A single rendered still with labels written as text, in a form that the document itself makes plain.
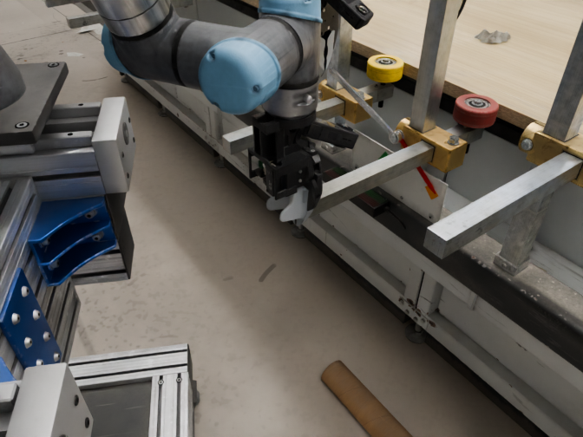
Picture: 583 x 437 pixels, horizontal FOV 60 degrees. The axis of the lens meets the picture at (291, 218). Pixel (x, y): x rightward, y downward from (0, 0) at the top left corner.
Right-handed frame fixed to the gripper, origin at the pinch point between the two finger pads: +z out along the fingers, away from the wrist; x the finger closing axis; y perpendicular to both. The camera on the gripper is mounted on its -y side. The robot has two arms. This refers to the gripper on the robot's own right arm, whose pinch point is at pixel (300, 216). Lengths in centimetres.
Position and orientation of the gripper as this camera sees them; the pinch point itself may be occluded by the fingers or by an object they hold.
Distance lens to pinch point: 82.8
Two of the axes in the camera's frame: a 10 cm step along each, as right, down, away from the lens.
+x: 5.9, 5.1, -6.3
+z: 0.0, 7.8, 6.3
